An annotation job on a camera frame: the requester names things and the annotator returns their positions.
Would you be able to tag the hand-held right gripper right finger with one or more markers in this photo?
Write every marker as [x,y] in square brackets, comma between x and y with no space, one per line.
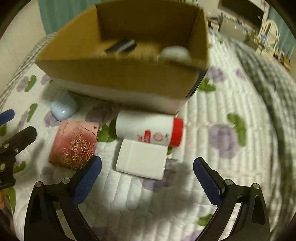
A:
[208,178]

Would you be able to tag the white round mirror frame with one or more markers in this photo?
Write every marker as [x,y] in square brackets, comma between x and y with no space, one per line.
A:
[269,34]

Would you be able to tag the white bottle with red cap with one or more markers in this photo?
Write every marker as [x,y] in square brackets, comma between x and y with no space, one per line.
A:
[148,128]

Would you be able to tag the black television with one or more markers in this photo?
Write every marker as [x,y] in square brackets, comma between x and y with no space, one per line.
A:
[245,10]

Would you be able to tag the light blue earbud case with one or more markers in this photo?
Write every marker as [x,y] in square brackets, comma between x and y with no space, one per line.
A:
[63,109]

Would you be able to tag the brown cardboard box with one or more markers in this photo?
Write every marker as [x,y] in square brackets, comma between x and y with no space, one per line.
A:
[129,58]

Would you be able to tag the white round object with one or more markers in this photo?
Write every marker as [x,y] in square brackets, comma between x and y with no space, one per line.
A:
[174,53]

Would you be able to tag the white rectangular box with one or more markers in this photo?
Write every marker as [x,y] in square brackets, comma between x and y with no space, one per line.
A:
[141,160]

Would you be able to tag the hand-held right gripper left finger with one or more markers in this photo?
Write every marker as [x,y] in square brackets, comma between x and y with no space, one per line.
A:
[86,177]

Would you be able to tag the black rectangular object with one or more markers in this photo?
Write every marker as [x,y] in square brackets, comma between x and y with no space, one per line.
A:
[121,46]

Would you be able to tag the floral quilted blanket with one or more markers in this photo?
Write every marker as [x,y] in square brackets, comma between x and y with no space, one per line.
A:
[208,143]

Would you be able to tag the pink embossed rose tin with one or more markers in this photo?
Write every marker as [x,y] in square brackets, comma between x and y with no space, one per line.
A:
[74,144]

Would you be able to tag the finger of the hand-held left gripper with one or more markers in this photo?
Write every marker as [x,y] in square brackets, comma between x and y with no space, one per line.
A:
[5,115]
[19,140]

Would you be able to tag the grey checkered blanket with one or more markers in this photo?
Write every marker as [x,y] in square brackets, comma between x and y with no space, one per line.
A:
[266,92]

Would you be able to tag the teal curtain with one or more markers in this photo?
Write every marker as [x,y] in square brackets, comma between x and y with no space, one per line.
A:
[57,14]

